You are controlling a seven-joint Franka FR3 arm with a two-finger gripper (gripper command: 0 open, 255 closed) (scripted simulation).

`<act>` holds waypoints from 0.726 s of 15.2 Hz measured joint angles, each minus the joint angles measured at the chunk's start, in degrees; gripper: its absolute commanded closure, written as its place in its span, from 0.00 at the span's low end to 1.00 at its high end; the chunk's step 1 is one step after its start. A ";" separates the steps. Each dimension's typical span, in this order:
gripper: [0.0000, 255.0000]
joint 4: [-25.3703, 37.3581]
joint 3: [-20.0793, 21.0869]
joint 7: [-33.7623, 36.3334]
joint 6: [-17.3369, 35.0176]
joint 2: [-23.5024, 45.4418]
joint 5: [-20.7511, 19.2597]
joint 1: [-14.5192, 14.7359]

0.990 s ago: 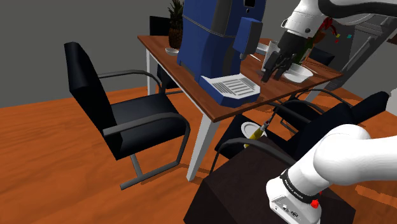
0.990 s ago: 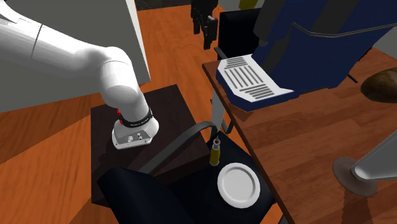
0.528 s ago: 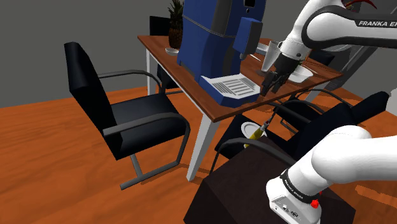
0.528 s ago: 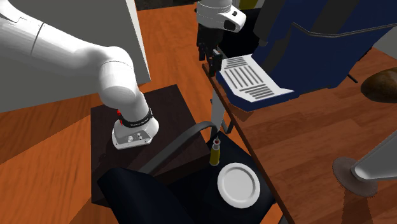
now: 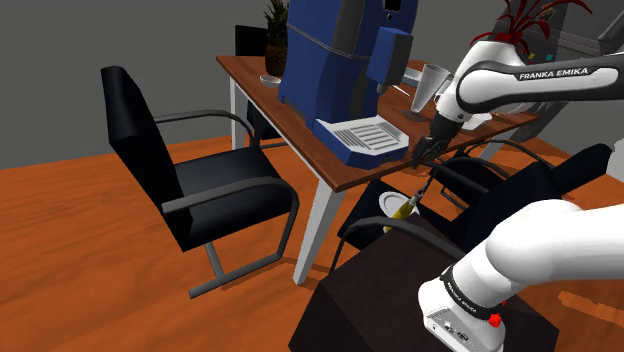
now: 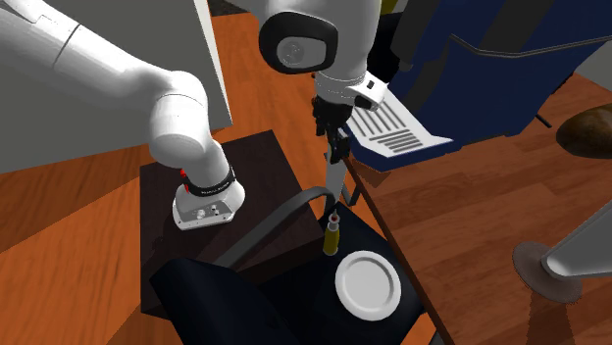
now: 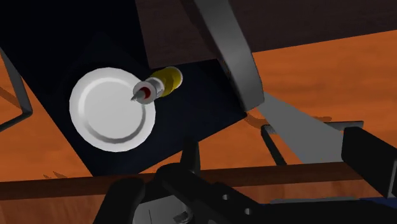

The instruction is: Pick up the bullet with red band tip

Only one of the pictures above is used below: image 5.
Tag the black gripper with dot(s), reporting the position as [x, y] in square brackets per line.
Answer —
[444, 128]

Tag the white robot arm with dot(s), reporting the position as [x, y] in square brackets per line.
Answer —
[536, 244]

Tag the white napkin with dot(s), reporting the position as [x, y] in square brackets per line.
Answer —
[475, 122]

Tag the white plate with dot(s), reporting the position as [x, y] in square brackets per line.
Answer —
[390, 202]

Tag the yellow bottle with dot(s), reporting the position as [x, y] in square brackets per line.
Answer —
[403, 210]

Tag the blue coffee machine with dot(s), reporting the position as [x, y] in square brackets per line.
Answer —
[331, 73]

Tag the wooden table with white legs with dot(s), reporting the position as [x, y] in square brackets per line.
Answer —
[297, 131]

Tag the red leafed potted plant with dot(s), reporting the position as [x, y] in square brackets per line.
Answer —
[519, 19]

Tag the dark robot stand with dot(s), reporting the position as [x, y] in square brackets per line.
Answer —
[370, 302]

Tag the small white bowl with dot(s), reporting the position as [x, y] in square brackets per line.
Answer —
[269, 81]

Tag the pineapple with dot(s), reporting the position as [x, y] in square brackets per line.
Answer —
[276, 48]

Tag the black armchair with grey frame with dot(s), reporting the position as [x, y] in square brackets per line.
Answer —
[146, 161]
[470, 187]
[516, 195]

